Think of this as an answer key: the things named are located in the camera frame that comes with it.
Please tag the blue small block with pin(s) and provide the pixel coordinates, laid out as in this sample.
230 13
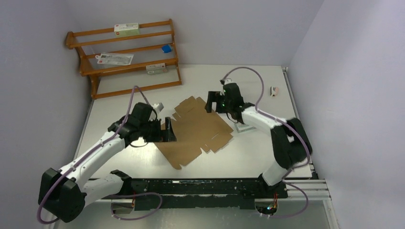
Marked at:
166 48

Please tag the orange wooden shelf rack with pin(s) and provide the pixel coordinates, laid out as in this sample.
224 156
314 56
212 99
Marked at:
112 80

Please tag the white green box top shelf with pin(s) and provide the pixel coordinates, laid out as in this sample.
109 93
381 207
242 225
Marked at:
127 29

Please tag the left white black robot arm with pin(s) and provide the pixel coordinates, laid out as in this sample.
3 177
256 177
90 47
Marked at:
67 191

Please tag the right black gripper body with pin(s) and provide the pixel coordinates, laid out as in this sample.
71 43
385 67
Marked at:
224 106

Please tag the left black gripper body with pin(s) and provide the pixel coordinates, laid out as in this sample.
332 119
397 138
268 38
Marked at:
150 130

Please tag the white teal box on table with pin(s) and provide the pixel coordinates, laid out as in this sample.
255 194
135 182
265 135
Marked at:
240 128

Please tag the small white box on shelf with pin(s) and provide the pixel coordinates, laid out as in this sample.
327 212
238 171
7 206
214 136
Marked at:
155 69

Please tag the clear plastic blister package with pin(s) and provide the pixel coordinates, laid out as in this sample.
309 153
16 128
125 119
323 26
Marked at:
114 59

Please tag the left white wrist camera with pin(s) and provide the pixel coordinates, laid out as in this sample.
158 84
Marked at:
158 107

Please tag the small pink white stapler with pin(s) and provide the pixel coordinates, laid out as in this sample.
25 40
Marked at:
274 91

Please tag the brown cardboard box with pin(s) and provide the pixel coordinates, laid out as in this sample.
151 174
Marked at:
196 131

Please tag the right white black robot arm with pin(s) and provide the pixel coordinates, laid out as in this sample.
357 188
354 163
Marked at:
291 146

